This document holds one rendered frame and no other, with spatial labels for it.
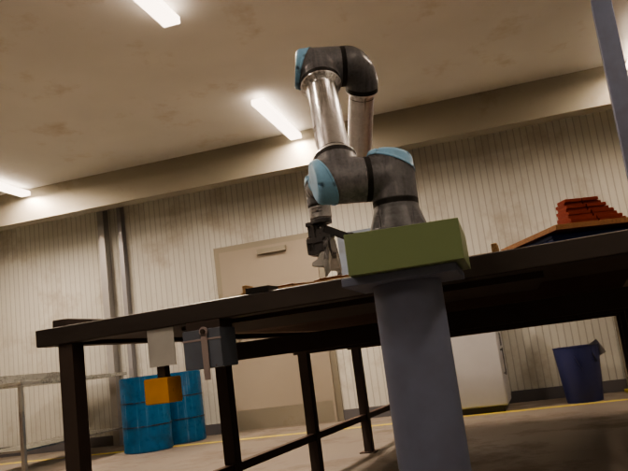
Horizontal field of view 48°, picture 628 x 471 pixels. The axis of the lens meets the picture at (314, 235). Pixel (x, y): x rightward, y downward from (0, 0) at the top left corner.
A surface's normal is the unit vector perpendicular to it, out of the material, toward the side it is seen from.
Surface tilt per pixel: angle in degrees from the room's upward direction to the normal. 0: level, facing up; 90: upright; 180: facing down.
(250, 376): 90
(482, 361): 90
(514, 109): 90
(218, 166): 90
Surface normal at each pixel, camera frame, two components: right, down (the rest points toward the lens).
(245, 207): -0.27, -0.14
